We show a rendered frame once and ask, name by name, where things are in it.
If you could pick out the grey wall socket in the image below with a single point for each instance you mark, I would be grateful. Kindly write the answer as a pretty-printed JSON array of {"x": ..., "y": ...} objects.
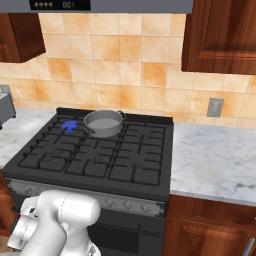
[{"x": 215, "y": 107}]

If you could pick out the black oven door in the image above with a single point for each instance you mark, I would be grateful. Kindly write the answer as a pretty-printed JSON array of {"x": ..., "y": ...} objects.
[{"x": 126, "y": 238}]

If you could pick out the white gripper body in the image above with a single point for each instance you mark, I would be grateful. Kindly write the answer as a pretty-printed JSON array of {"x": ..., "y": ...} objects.
[{"x": 20, "y": 233}]

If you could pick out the black gas stove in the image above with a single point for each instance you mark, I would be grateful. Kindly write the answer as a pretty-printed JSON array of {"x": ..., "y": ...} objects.
[{"x": 100, "y": 160}]

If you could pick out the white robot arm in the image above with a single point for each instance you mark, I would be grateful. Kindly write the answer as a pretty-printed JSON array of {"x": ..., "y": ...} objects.
[{"x": 66, "y": 216}]

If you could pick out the grey toaster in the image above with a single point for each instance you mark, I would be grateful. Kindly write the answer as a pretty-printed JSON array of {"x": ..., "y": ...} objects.
[{"x": 6, "y": 108}]

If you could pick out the dark wood cupboard door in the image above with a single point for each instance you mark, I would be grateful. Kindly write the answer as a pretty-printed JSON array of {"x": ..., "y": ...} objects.
[{"x": 203, "y": 240}]

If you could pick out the dark wood base cupboard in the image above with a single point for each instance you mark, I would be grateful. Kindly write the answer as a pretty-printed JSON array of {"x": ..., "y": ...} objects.
[{"x": 6, "y": 206}]

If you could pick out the silver stove knob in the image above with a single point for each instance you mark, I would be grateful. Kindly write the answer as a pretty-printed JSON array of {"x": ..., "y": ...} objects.
[
  {"x": 145, "y": 208},
  {"x": 127, "y": 205},
  {"x": 108, "y": 202},
  {"x": 27, "y": 190}
]

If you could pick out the grey cooking pot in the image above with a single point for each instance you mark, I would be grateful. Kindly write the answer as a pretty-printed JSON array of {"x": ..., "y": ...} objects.
[{"x": 102, "y": 125}]

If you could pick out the dark wood wall cupboard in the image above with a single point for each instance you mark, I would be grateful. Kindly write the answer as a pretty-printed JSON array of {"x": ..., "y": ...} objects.
[
  {"x": 20, "y": 36},
  {"x": 223, "y": 33}
]

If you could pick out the dark wood drawer front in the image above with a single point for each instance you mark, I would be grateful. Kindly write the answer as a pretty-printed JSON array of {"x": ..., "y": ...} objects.
[{"x": 213, "y": 210}]

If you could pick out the blue burner flame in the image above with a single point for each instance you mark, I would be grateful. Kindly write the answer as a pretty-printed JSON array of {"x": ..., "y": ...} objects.
[{"x": 70, "y": 126}]

